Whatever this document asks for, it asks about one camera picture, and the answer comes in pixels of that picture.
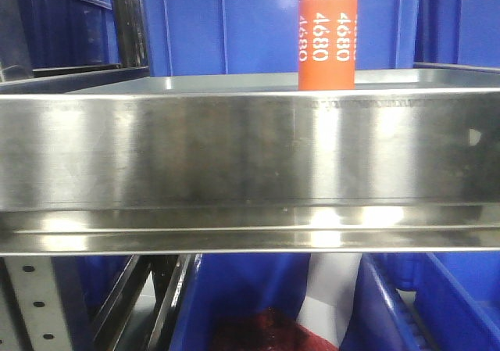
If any orange capacitor with white numbers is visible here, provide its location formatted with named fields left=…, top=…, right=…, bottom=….
left=298, top=0, right=358, bottom=91

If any blue bin behind capacitor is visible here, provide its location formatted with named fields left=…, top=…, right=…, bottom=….
left=141, top=0, right=499, bottom=77

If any grey shelf tray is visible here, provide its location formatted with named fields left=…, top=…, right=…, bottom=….
left=75, top=63, right=499, bottom=95

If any perforated grey shelf upright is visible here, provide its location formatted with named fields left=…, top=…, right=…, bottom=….
left=2, top=256, right=73, bottom=350

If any blue bin lower centre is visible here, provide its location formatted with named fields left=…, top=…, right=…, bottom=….
left=170, top=253, right=311, bottom=350

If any red mesh bag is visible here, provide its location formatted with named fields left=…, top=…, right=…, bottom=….
left=209, top=308, right=338, bottom=350

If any blue bin lower right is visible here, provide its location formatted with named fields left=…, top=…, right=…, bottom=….
left=341, top=252, right=499, bottom=350

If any dark blue bin upper left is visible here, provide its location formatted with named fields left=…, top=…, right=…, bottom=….
left=18, top=0, right=120, bottom=69

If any stainless steel shelf rail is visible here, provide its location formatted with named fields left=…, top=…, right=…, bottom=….
left=1, top=88, right=499, bottom=256

